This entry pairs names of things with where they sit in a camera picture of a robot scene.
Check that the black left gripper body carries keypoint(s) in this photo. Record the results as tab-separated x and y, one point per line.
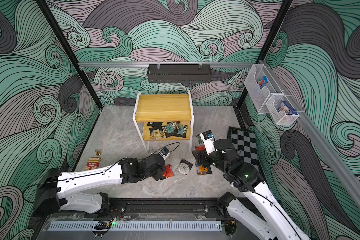
157	175

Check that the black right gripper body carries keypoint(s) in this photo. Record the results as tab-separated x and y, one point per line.
204	160

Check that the orange label tea bag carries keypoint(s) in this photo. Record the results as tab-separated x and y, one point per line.
203	171

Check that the yellow label tea bag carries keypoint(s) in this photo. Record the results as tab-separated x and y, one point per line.
156	134

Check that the green label tea bag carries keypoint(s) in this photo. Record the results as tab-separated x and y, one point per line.
170	129

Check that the black barcode tea bag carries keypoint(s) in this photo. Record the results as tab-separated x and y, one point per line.
155	125

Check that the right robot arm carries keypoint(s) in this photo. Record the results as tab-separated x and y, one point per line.
273	223

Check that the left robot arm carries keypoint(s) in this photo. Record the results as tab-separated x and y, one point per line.
65	191

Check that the white metal wooden shelf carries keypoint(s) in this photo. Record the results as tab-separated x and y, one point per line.
163	108

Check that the black chessboard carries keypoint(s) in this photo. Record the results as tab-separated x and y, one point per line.
245	143

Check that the small brass object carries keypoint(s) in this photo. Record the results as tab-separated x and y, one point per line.
98	152

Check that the red gold card box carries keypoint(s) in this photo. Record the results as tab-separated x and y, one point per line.
93	163

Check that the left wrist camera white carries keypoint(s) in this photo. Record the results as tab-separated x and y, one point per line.
164	153

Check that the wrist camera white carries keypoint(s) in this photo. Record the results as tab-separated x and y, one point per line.
208	140
164	153

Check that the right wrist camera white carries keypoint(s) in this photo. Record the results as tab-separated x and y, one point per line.
208	140

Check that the white slotted cable duct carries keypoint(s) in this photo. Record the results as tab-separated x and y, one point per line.
209	226

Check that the black wire mesh basket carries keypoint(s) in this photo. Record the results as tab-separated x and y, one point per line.
184	74

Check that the clear wall bin lower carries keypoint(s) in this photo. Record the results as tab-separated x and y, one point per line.
281	110

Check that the clear wall bin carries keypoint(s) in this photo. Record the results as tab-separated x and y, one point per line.
281	110
260	85

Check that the clear wall bin upper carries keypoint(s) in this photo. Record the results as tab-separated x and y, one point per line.
260	85

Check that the aluminium wall rail back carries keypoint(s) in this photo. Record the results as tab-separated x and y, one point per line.
124	64

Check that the aluminium wall rail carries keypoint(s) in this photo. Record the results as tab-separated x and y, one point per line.
124	64
324	148

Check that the aluminium wall rail right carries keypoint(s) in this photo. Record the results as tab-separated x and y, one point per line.
324	148

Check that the black frame post right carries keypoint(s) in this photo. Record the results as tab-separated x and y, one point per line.
272	15

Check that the black frame post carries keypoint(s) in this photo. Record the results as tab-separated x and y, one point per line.
43	6
272	15

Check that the black frame post left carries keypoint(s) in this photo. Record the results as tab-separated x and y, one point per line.
43	6

